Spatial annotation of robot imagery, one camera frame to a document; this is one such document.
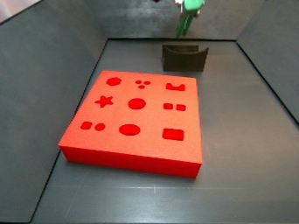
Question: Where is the red block with shaped holes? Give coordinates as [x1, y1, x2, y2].
[59, 71, 203, 178]

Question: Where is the black curved fixture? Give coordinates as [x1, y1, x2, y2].
[163, 45, 210, 72]

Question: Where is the green three prong object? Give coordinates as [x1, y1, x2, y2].
[177, 0, 205, 38]

